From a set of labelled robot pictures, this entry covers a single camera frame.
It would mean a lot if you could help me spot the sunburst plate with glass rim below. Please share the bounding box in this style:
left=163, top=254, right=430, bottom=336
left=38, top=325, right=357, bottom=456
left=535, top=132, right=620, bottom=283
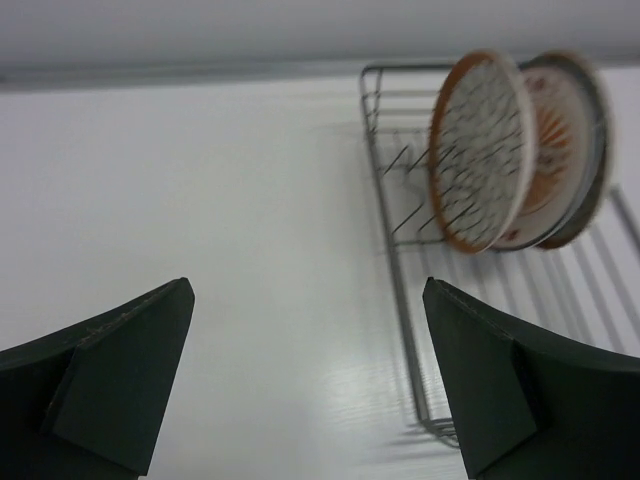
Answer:
left=493, top=57, right=599, bottom=251

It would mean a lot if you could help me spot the metal wire dish rack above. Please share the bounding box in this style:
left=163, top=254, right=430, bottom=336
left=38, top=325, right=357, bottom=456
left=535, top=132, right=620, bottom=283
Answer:
left=358, top=62, right=639, bottom=447

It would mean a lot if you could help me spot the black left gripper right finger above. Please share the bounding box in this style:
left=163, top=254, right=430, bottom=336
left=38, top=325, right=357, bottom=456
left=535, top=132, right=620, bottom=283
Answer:
left=423, top=278, right=639, bottom=479

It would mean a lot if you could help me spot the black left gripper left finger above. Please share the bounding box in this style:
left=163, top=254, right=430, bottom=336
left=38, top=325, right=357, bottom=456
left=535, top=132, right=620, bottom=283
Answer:
left=1, top=278, right=195, bottom=479

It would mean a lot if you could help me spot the floral plate orange rim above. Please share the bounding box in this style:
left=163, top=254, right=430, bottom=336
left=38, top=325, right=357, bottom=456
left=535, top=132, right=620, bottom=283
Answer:
left=535, top=50, right=615, bottom=250
left=426, top=49, right=538, bottom=254

